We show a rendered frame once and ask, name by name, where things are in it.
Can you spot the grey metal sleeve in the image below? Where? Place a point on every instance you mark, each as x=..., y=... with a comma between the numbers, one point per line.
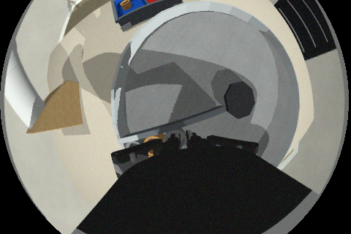
x=181, y=131
x=130, y=144

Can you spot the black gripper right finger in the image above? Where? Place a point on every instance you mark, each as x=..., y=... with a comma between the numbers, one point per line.
x=212, y=140

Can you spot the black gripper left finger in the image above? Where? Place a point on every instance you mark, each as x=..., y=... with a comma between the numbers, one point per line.
x=125, y=158

